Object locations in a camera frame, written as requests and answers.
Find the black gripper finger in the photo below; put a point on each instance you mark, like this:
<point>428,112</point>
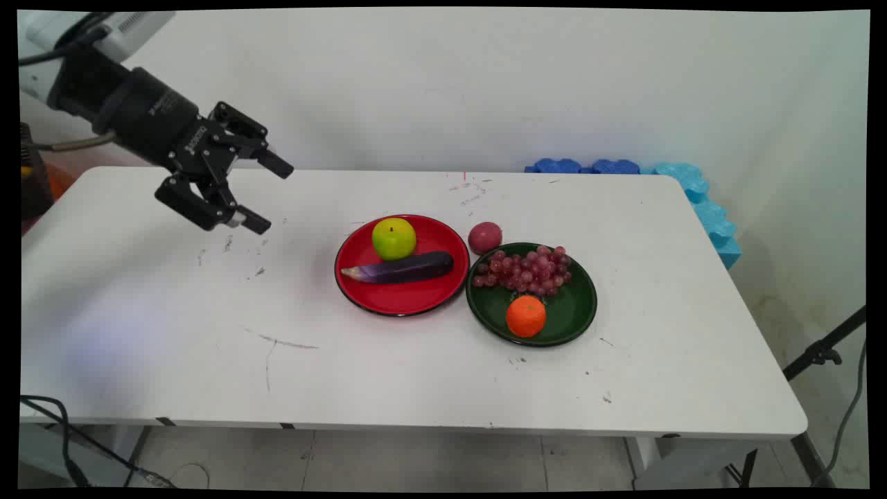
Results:
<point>208,204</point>
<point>239,138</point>

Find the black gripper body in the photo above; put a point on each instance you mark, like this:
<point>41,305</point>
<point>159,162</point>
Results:
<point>149,114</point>

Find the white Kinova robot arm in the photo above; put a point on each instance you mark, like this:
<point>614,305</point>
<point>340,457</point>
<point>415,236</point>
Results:
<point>104,31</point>

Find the dark box with orange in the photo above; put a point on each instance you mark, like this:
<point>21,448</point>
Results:
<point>33,180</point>

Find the green apple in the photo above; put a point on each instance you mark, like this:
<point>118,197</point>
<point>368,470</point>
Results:
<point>393,238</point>

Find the red round plate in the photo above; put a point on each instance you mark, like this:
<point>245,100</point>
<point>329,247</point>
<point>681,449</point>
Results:
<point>402,265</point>

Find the purple eggplant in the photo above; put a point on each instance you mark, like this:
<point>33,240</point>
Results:
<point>405,269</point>

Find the white folding table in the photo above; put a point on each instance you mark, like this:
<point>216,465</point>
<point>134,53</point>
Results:
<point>388,312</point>

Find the red purple round fruit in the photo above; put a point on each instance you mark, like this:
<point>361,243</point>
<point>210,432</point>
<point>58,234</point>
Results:
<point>484,237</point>

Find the bunch of red grapes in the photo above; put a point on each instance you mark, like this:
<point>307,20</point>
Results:
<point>525,272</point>

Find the orange mandarin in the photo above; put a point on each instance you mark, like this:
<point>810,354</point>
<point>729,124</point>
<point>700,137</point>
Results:
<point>526,316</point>

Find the dark green round plate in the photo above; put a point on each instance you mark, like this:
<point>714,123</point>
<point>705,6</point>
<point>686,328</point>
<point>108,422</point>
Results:
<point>554,312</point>

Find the light blue foam mat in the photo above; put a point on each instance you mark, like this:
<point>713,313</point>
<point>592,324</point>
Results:
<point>707,208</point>

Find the black tripod stand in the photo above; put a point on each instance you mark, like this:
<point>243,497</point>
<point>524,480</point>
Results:
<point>811,360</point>

